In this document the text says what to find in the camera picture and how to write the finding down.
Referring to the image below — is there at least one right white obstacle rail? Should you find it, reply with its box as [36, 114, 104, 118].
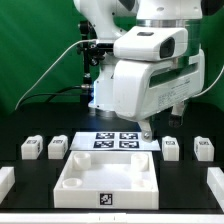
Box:
[207, 167, 224, 212]

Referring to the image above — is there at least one front white obstacle bar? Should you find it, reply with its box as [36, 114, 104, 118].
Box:
[0, 213, 224, 224]

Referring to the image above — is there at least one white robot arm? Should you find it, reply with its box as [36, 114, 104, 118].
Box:
[73, 0, 224, 142]

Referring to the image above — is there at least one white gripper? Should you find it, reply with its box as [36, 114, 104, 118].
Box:
[113, 50, 205, 142]

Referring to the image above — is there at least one grey camera cable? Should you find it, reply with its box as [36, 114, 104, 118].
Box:
[14, 38, 98, 111]

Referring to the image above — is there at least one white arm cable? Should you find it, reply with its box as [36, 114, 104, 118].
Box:
[192, 64, 224, 99]

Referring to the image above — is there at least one white tag calibration sheet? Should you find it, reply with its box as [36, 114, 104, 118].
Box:
[70, 132, 160, 151]

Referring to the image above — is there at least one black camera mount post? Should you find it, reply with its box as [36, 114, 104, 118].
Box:
[77, 21, 116, 110]

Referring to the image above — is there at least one white square tabletop part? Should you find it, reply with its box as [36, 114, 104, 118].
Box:
[53, 151, 159, 210]

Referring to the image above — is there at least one black base cable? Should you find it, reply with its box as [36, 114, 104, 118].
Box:
[19, 84, 94, 107]

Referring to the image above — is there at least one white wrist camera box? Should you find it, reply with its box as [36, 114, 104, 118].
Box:
[113, 26, 188, 61]

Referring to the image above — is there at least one left white obstacle block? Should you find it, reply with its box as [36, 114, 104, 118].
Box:
[0, 167, 15, 204]

